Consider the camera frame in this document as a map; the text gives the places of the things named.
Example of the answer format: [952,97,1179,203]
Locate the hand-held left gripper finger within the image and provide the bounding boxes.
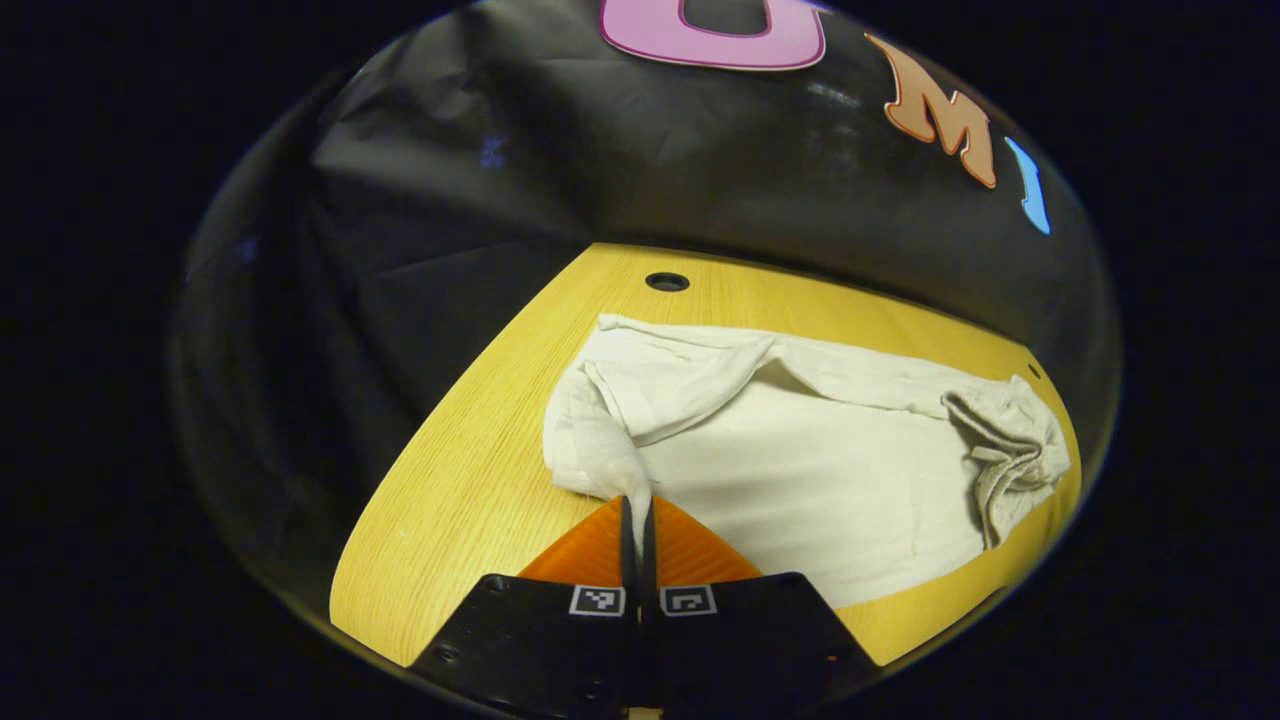
[640,495,881,719]
[410,495,643,719]

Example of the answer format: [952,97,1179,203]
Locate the white jeans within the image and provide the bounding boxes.
[542,312,1073,609]

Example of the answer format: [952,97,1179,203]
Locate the black backdrop cloth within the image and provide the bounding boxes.
[175,0,1121,601]

